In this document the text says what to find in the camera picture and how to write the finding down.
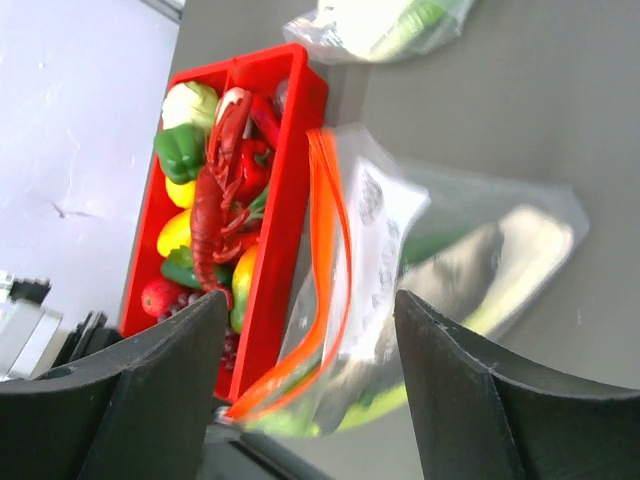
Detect fake green bell pepper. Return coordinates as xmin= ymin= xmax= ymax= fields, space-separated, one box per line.
xmin=154 ymin=123 xmax=206 ymax=185

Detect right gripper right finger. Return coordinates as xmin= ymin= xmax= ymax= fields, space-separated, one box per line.
xmin=394 ymin=290 xmax=639 ymax=479

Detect fake celery stalk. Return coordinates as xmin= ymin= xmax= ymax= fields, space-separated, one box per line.
xmin=253 ymin=205 xmax=574 ymax=436

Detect fake red strawberry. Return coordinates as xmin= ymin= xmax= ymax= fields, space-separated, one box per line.
xmin=141 ymin=277 xmax=185 ymax=317

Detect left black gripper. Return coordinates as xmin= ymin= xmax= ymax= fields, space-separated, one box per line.
xmin=199 ymin=407 xmax=330 ymax=479

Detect fake white cauliflower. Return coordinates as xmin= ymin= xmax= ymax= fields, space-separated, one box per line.
xmin=161 ymin=81 xmax=219 ymax=132

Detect fake grey fish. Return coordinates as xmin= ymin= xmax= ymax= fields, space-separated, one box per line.
xmin=339 ymin=224 xmax=506 ymax=381

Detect fake red lobster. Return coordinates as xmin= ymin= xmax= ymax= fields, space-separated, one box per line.
xmin=190 ymin=91 xmax=253 ymax=308

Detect red plastic tray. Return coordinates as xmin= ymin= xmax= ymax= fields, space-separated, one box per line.
xmin=120 ymin=43 xmax=329 ymax=402

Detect fake red bell pepper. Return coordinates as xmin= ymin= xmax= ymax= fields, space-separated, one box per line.
xmin=236 ymin=139 xmax=274 ymax=205

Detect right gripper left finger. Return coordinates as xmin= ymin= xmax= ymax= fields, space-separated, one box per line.
xmin=1 ymin=292 xmax=227 ymax=479

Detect fake green cucumber in bag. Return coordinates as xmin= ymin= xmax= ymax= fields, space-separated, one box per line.
xmin=399 ymin=228 xmax=472 ymax=270

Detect clear orange zip bag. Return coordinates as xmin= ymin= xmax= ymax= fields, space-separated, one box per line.
xmin=226 ymin=125 xmax=590 ymax=437

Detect fake orange yellow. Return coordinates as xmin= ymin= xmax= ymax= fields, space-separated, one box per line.
xmin=156 ymin=208 xmax=192 ymax=257

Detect fake purple grapes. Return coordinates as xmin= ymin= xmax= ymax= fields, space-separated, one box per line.
xmin=157 ymin=289 xmax=241 ymax=374

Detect fake green cucumber in tray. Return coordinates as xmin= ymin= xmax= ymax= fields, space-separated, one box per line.
xmin=161 ymin=246 xmax=202 ymax=290

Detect fake cabbage in bag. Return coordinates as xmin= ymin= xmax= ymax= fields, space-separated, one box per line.
xmin=316 ymin=1 xmax=473 ymax=63

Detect fake mango yellow green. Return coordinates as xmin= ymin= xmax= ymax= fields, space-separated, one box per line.
xmin=230 ymin=245 xmax=259 ymax=334

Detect fake yellow lemon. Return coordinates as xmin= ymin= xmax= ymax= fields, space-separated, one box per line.
xmin=165 ymin=177 xmax=196 ymax=209

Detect clear bag with cabbage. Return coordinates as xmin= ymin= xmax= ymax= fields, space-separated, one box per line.
xmin=282 ymin=0 xmax=474 ymax=65

